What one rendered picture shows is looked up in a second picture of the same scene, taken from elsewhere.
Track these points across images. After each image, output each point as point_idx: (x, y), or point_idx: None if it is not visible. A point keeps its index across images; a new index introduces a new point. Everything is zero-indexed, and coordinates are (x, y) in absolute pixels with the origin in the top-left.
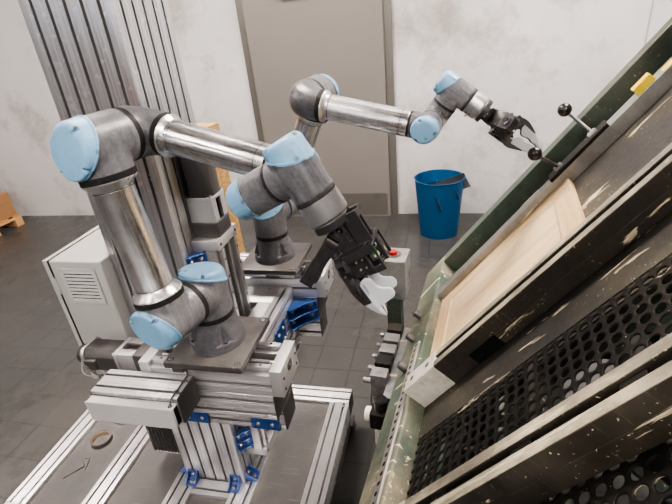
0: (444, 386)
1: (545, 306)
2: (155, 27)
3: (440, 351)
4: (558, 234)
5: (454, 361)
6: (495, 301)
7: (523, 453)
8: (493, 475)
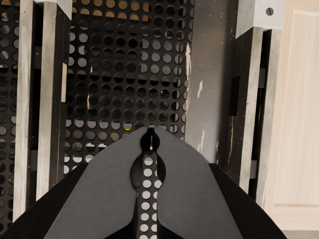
0: (239, 24)
1: (226, 171)
2: None
3: (271, 40)
4: (318, 202)
5: (244, 56)
6: (265, 141)
7: (20, 168)
8: (17, 134)
